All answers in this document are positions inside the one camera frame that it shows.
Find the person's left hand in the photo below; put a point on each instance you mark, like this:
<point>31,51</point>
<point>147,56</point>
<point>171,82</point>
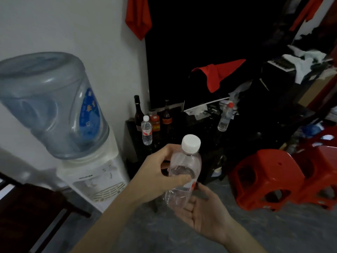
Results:
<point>152,179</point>

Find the person's right hand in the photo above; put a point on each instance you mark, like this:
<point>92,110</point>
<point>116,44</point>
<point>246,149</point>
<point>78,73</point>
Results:
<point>210,218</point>

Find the red label water bottle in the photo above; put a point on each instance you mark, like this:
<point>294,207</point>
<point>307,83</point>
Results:
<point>187,160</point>
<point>147,130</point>

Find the person's left forearm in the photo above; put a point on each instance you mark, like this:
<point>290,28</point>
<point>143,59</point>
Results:
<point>110,229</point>

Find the blue water jug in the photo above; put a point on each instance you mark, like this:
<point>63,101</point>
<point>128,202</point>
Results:
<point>47,102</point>

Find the orange lid jar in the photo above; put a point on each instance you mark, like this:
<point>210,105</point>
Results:
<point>154,121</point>

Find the dark wine bottle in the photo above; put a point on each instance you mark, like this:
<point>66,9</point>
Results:
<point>138,115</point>

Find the brown liquor bottle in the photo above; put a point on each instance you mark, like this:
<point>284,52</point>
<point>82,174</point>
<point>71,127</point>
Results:
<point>166,114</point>

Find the red plastic stool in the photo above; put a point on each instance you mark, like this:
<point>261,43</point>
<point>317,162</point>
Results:
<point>323,165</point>
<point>331,133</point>
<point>266,165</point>

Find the white paper sheets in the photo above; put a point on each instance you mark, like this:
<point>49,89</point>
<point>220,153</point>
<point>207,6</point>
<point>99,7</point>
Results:
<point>200,109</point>

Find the black cabinet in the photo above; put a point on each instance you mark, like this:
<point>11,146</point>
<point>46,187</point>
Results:
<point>250,129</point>

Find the dark wooden chair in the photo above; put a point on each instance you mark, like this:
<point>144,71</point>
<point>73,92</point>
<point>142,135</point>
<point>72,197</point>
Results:
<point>31,208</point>

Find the black television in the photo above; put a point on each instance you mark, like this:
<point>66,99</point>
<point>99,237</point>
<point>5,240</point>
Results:
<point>197,36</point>

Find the black speaker box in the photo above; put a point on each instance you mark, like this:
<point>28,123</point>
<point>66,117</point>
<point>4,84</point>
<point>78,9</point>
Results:
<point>276,81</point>

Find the red hanging cloth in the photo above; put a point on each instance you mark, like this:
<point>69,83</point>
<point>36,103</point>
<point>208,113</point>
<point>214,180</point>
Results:
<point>138,17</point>

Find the heap of white crumpled sheets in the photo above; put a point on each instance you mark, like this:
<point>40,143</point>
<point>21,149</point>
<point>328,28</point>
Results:
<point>302,63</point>

